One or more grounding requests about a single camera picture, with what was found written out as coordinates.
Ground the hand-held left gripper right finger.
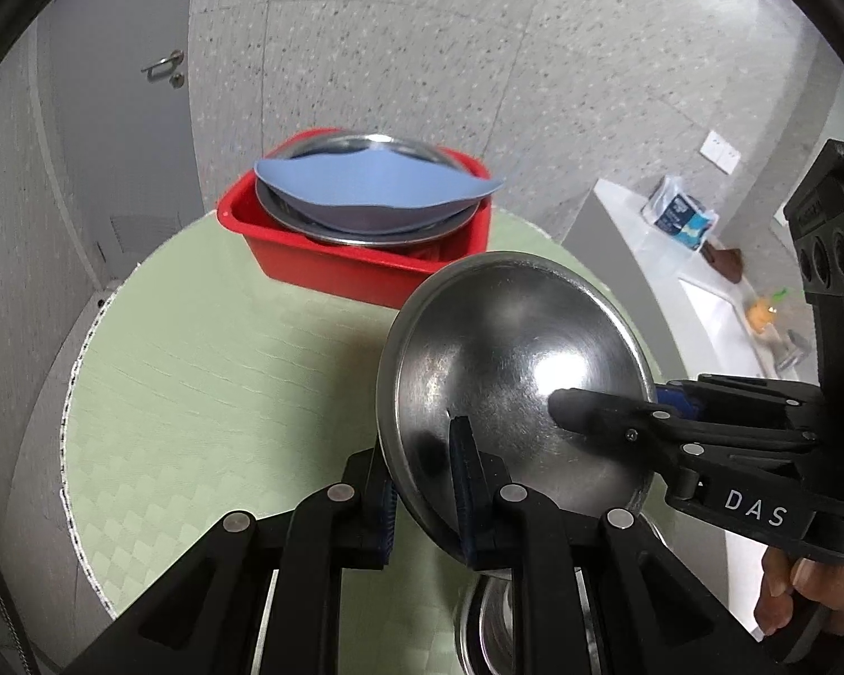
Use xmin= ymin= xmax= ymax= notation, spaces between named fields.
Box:
xmin=448 ymin=416 xmax=782 ymax=675

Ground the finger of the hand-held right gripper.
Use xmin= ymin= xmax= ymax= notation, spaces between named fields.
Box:
xmin=549 ymin=388 xmax=821 ymax=469
xmin=657 ymin=375 xmax=824 ymax=430

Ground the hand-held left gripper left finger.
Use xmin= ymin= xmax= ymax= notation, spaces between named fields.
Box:
xmin=63 ymin=446 xmax=402 ymax=675

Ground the smooth double-walled steel bowl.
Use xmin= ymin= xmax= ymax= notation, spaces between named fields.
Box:
xmin=376 ymin=251 xmax=658 ymax=567

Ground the patterned double-walled steel bowl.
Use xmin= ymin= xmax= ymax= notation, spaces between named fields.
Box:
xmin=456 ymin=566 xmax=606 ymax=675

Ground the red plastic basin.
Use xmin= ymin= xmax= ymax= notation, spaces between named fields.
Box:
xmin=216 ymin=130 xmax=493 ymax=309

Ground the blue plastic plate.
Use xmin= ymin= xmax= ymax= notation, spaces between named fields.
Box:
xmin=253 ymin=149 xmax=505 ymax=235

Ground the large steel bowl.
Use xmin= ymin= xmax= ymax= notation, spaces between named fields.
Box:
xmin=255 ymin=132 xmax=479 ymax=247

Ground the person's right hand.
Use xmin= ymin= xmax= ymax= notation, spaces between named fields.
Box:
xmin=756 ymin=547 xmax=844 ymax=638

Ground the silver faucet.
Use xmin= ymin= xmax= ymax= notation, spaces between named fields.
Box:
xmin=774 ymin=329 xmax=810 ymax=374

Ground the white sink basin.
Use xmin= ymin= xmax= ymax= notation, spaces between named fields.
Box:
xmin=677 ymin=277 xmax=767 ymax=381

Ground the small orange bottle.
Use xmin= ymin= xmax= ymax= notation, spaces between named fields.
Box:
xmin=746 ymin=288 xmax=792 ymax=328

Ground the brown cloth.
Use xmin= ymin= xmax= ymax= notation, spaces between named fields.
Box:
xmin=703 ymin=242 xmax=744 ymax=286

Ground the white sink counter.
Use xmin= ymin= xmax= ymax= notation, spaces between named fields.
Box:
xmin=563 ymin=178 xmax=827 ymax=620

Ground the tissue pack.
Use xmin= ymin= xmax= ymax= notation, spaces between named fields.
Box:
xmin=640 ymin=174 xmax=720 ymax=249

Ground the green lace-edged tablecloth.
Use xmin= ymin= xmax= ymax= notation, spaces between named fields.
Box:
xmin=60 ymin=207 xmax=680 ymax=675

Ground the grey door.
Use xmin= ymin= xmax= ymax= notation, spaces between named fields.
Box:
xmin=35 ymin=0 xmax=205 ymax=296

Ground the white wall outlet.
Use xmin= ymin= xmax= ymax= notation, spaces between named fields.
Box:
xmin=699 ymin=130 xmax=741 ymax=173

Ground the silver door handle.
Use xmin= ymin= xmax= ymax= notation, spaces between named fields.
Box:
xmin=141 ymin=49 xmax=184 ymax=78

